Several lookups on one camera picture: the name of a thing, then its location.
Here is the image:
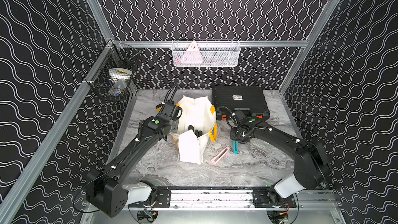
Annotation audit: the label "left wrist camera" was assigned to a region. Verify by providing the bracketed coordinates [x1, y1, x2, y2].
[159, 102, 182, 121]

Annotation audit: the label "pink utility knife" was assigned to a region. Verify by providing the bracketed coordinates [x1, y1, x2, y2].
[210, 146, 230, 166]

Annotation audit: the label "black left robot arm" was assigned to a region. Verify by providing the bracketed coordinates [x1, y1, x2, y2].
[86, 117, 179, 217]

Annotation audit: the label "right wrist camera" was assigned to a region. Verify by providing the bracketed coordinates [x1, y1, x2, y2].
[234, 110, 251, 123]

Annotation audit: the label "black wire mesh basket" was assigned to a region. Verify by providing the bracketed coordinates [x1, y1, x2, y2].
[88, 44, 143, 102]

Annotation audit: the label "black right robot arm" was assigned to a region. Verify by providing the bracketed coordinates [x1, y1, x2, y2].
[230, 121, 331, 204]

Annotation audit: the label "black plastic tool case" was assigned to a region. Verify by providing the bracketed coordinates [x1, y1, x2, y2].
[212, 85, 270, 120]

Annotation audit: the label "pink triangle card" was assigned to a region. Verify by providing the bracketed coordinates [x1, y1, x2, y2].
[180, 40, 203, 66]

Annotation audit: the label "large black yellow utility knife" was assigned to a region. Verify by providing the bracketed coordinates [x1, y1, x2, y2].
[194, 129, 203, 138]

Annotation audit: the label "clear wall basket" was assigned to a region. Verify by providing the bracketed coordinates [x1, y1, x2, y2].
[171, 39, 241, 67]

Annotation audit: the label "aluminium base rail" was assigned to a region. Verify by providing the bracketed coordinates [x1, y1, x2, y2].
[88, 188, 336, 211]

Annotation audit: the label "yellow handle screwdriver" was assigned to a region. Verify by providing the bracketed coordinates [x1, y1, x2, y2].
[156, 103, 164, 112]

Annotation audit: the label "teal utility knife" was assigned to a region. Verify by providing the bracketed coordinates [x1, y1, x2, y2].
[233, 141, 239, 154]

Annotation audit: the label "white tote bag yellow handles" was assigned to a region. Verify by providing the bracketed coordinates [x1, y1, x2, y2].
[172, 96, 217, 164]

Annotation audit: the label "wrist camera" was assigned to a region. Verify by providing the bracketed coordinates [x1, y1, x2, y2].
[234, 110, 251, 123]
[159, 102, 182, 121]

